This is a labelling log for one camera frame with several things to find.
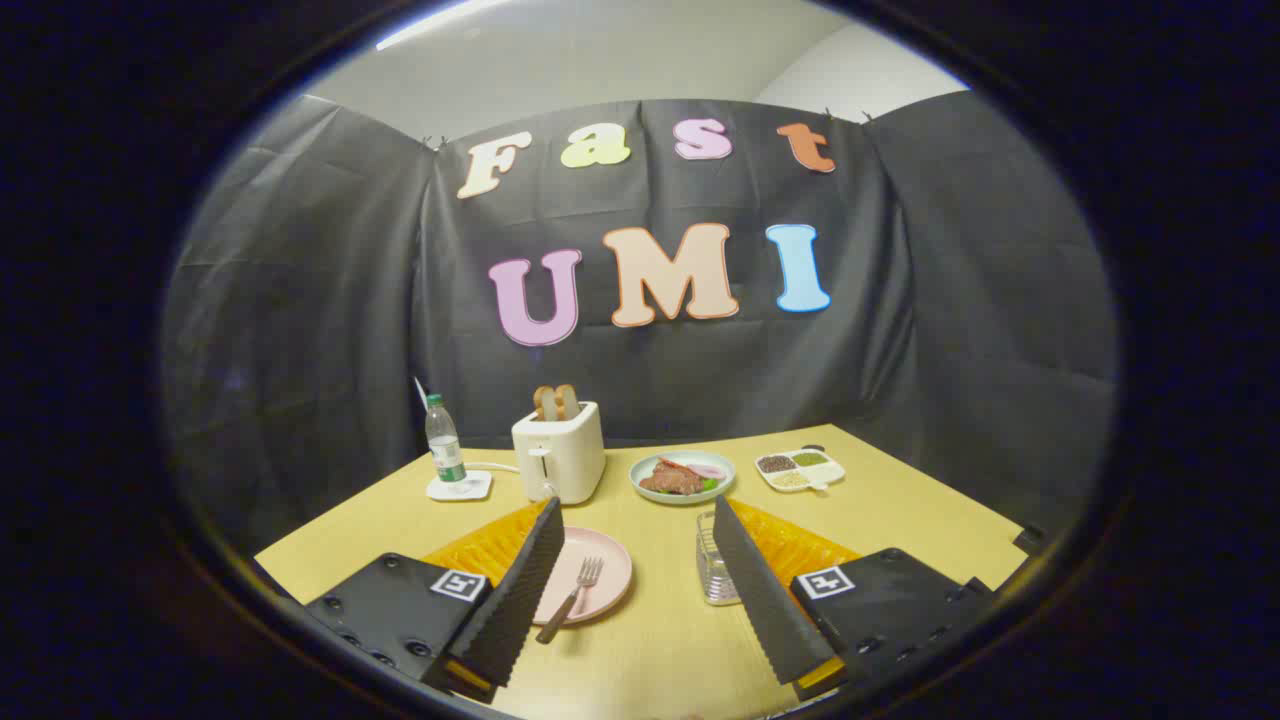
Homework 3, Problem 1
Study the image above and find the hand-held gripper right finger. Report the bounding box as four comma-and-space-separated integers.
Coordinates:
712, 495, 996, 703

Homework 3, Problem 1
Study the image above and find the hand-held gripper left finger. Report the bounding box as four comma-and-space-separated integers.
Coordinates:
305, 497, 566, 706

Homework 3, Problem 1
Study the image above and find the fork with wooden handle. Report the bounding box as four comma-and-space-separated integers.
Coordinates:
535, 556, 605, 645

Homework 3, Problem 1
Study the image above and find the pink plate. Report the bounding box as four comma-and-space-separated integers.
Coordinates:
533, 527, 634, 627

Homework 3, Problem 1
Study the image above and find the white square coaster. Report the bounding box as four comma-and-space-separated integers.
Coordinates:
427, 470, 493, 502

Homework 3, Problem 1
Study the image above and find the white divided grain dish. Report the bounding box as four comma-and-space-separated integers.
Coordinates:
754, 449, 847, 493

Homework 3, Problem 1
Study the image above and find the brown meat slice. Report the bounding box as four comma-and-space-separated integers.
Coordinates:
640, 458, 706, 496

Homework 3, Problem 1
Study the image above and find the cream toaster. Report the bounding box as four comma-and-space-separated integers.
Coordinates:
511, 401, 607, 505

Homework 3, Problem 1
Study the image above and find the pale green food plate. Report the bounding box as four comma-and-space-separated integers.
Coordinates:
629, 450, 737, 506

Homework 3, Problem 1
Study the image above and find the clear plastic water bottle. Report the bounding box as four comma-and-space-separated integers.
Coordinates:
425, 393, 468, 486

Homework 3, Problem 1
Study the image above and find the black backdrop cloth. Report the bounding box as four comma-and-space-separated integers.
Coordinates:
160, 95, 1119, 561

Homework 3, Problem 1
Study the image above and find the metal wire cutlery basket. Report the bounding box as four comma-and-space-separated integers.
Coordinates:
696, 511, 743, 607

